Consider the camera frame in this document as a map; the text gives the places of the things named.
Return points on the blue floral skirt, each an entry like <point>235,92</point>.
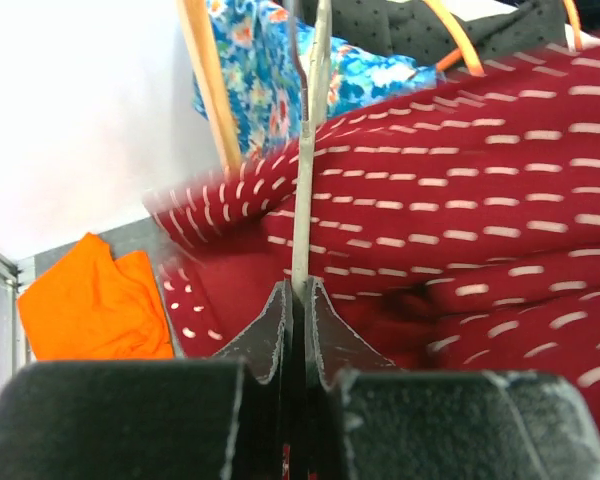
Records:
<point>253,43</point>

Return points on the grey dotted skirt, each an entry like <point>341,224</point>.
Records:
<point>412,29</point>

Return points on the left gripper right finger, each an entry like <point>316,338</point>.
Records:
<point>369,419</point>

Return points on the orange hanger of grey skirt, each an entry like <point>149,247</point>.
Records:
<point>465,50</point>

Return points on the red polka dot skirt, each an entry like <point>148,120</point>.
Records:
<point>459,227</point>

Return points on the wooden clothes rack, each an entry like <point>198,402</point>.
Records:
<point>200,42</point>

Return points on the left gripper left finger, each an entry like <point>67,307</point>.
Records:
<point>213,418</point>

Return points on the orange cloth on floor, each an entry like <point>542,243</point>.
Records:
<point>91,306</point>

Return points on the grey plastic hanger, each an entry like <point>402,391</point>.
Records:
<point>314,81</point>

